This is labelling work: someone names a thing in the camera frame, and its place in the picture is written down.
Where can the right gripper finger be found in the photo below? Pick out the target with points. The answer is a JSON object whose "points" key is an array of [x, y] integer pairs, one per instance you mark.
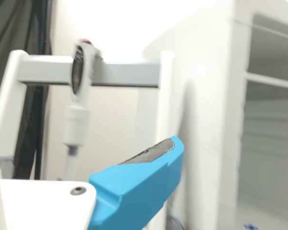
{"points": [[134, 187]]}

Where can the white pipette stand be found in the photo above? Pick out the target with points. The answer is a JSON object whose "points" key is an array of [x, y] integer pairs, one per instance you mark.
{"points": [[50, 69]]}

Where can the white incubator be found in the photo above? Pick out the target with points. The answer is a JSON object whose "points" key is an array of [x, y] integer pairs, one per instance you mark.
{"points": [[206, 95]]}

